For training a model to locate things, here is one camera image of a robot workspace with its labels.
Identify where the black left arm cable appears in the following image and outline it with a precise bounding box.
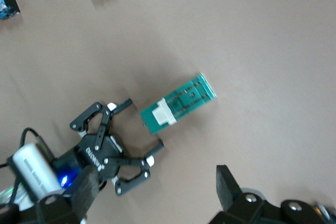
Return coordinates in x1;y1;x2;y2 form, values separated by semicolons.
0;127;57;168

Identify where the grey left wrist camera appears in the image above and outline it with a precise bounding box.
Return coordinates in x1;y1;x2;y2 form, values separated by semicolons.
12;142;63;201

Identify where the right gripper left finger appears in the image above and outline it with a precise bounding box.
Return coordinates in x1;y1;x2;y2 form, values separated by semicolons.
35;166;103;224

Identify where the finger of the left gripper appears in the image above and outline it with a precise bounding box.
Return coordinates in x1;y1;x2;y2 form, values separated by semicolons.
69;99;133;152
113;140;165;196

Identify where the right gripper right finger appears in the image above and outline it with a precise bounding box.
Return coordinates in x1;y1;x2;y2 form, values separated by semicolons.
208;165;329;224

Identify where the red button with dark block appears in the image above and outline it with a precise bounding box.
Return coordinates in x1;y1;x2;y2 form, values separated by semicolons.
0;0;21;20

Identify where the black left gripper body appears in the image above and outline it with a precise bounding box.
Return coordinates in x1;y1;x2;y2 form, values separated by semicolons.
51;134;123;188

